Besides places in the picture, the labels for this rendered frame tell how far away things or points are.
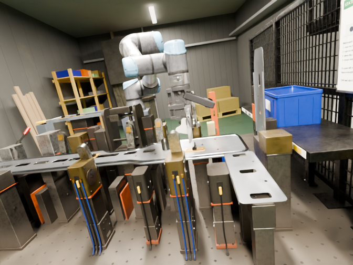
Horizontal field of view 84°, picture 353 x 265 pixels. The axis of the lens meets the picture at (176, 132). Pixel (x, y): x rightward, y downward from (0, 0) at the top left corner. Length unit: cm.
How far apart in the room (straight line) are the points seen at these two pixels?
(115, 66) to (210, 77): 324
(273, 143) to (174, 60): 43
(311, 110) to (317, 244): 47
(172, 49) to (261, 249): 62
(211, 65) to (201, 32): 111
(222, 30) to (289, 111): 677
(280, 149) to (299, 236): 32
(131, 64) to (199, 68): 651
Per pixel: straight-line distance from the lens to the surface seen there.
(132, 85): 147
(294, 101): 90
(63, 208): 113
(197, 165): 85
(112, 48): 617
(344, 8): 93
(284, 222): 86
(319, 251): 84
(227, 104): 615
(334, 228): 94
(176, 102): 73
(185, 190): 64
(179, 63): 71
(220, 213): 71
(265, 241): 56
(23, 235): 114
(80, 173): 76
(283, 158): 73
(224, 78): 741
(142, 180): 70
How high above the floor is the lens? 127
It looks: 15 degrees down
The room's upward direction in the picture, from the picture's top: 9 degrees counter-clockwise
